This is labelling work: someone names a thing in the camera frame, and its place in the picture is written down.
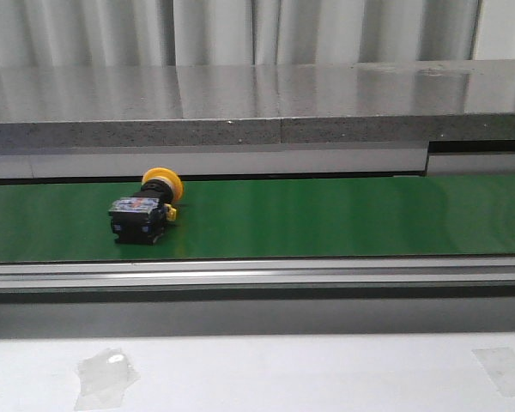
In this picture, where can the yellow black push button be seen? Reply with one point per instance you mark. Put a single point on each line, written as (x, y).
(142, 218)

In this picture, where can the grey stone slab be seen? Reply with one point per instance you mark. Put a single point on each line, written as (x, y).
(134, 106)

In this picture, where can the green conveyor belt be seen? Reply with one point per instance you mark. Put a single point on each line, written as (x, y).
(269, 218)

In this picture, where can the clear tape patch left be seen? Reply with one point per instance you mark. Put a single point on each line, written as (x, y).
(104, 379)

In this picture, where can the clear tape patch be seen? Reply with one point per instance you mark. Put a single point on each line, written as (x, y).
(499, 364)
(104, 379)

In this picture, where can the white pleated curtain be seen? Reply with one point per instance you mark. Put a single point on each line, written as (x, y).
(162, 33)

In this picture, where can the clear tape patch right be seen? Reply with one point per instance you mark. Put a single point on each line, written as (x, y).
(499, 364)

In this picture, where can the aluminium conveyor rear rail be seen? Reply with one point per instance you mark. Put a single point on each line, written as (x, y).
(366, 158)

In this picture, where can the aluminium conveyor rail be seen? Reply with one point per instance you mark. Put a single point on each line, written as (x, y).
(254, 273)
(366, 158)

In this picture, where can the aluminium conveyor front rail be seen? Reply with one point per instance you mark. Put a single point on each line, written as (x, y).
(254, 273)

